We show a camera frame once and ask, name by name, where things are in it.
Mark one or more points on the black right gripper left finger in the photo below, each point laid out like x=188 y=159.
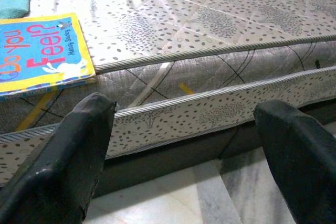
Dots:
x=57 y=171

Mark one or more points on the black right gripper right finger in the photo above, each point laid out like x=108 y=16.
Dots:
x=304 y=171

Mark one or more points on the yellow bordered children's book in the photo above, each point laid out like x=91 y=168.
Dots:
x=39 y=51

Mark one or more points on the thin grey patterned mattress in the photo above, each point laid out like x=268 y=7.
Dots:
x=197 y=119

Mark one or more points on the thick grey patterned mattress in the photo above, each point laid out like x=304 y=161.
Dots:
x=210 y=24

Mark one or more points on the dark bed frame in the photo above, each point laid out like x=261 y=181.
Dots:
x=162 y=163

